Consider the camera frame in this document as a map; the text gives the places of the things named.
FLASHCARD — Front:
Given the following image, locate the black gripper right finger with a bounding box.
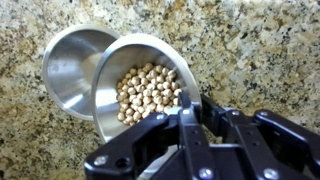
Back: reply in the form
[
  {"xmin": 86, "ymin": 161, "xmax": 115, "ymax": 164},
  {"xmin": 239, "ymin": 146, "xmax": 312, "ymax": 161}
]
[{"xmin": 200, "ymin": 94, "xmax": 320, "ymax": 180}]

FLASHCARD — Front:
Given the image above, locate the small steel bowl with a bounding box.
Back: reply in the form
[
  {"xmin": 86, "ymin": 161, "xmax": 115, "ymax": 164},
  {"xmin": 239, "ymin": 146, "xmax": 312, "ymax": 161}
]
[{"xmin": 90, "ymin": 33, "xmax": 203, "ymax": 180}]

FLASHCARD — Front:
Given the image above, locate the large steel bowl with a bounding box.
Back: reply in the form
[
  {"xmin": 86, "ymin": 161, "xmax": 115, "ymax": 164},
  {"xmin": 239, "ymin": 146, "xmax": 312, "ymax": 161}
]
[{"xmin": 41, "ymin": 23, "xmax": 122, "ymax": 122}]

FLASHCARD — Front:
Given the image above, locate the pile of chickpeas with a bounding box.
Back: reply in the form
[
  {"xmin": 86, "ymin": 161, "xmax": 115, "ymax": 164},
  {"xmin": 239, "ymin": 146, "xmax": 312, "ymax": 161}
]
[{"xmin": 115, "ymin": 62, "xmax": 183, "ymax": 127}]

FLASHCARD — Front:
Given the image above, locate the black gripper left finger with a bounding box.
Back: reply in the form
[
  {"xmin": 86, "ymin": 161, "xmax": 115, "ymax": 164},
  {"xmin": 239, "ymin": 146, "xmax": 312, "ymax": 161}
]
[{"xmin": 83, "ymin": 92, "xmax": 221, "ymax": 180}]

